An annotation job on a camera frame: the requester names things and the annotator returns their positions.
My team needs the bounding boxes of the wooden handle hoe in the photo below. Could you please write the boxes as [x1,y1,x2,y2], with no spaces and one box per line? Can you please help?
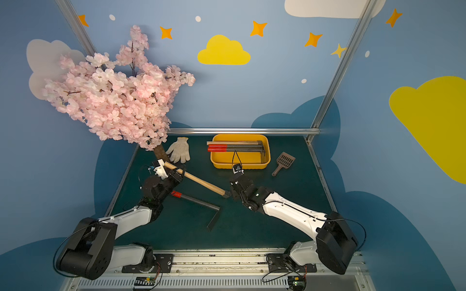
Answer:
[207,141,265,159]
[162,162,231,199]

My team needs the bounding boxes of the red grip rake front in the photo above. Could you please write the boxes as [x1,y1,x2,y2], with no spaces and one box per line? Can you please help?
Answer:
[171,191,222,231]

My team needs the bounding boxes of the red grip rake back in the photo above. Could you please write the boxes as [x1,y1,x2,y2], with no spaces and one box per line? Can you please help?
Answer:
[207,144,266,161]

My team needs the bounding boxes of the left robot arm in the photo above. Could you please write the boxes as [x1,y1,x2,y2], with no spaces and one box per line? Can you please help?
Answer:
[53,168,185,280]

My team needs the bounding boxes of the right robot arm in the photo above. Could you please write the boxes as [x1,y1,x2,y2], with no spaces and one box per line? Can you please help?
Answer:
[229,172,359,275]

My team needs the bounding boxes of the yellow plastic storage box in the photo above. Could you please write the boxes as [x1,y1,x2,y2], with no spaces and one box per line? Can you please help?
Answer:
[211,134,271,170]

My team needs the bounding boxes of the white work glove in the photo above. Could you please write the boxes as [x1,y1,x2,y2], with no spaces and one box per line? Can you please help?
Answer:
[166,137,191,164]

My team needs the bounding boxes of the brown slotted plastic scoop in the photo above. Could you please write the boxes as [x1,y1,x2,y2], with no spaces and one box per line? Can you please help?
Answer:
[272,152,296,177]

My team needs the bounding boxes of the pink cherry blossom tree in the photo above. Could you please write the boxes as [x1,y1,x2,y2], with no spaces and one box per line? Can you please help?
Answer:
[42,25,195,151]

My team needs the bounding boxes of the right small circuit board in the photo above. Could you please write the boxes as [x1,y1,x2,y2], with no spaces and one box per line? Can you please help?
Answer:
[288,276,307,291]

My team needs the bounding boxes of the small circuit board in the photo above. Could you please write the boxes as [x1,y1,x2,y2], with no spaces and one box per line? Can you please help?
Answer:
[132,276,157,291]
[288,276,307,291]

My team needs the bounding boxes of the left small circuit board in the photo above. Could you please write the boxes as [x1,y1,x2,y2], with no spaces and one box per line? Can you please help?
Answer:
[132,276,157,291]

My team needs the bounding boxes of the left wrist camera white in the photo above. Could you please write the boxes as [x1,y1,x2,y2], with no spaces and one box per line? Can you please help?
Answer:
[151,159,168,180]

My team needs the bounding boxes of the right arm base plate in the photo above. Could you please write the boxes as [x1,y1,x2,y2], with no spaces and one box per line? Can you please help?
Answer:
[266,253,317,274]

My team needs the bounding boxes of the horizontal aluminium frame bar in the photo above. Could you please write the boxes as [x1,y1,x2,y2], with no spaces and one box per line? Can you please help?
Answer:
[168,127,320,136]

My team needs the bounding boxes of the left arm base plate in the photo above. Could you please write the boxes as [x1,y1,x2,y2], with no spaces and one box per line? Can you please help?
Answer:
[122,253,174,274]

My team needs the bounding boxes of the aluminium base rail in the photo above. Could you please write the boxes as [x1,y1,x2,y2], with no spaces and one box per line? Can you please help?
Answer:
[61,248,375,291]

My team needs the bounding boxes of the left aluminium frame post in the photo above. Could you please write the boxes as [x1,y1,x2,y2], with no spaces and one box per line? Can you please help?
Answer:
[55,0,97,55]

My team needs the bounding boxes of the aluminium frame post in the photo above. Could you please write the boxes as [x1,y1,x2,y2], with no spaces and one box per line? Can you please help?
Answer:
[306,0,378,146]
[55,0,97,55]

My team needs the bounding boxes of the right aluminium frame post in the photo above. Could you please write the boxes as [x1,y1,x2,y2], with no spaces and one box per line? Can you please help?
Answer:
[306,0,378,146]

